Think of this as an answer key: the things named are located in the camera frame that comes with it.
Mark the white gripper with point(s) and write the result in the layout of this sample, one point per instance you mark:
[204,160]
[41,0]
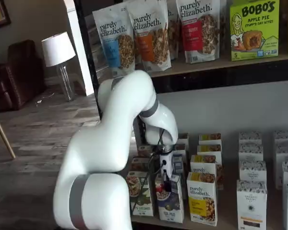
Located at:
[166,161]

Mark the blue white Flax Plus box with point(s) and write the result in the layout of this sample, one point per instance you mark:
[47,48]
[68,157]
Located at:
[178,165]
[183,139]
[170,206]
[181,149]

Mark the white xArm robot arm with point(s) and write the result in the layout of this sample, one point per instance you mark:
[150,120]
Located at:
[110,119]

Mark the green apple cinnamon oatmeal box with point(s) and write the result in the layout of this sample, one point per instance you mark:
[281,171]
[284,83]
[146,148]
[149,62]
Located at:
[141,198]
[139,164]
[144,150]

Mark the yellow purely elizabeth box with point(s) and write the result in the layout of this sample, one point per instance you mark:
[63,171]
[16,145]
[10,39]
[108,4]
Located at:
[209,149]
[210,139]
[201,201]
[204,164]

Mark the brown cardboard shelf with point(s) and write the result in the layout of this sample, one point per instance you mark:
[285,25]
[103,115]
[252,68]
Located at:
[230,210]

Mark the black metal shelf rack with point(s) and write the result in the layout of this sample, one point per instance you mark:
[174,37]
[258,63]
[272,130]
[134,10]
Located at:
[206,81]

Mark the wooden shelf board with bags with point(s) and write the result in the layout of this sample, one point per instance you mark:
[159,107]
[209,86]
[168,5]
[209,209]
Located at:
[206,65]

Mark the green Bobo's apple pie box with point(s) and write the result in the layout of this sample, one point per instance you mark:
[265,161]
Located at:
[254,31]

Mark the orange purely elizabeth granola bag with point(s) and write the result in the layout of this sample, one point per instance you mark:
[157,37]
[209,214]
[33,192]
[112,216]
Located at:
[151,36]

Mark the blue purely elizabeth granola bag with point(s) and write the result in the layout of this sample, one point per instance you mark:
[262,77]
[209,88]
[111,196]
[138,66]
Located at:
[112,43]

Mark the red purely elizabeth granola bag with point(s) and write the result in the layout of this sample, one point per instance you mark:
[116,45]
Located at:
[199,31]

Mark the white shade table lamp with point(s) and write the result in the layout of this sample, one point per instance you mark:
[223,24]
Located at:
[57,49]

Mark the wooden leg stool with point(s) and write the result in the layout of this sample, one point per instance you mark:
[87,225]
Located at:
[0,129]

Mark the brown leather armchair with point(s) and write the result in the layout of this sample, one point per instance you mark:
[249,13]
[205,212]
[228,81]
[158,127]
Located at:
[19,76]

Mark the dark framed wall picture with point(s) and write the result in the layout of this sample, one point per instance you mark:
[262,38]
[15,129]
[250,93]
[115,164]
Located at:
[0,14]

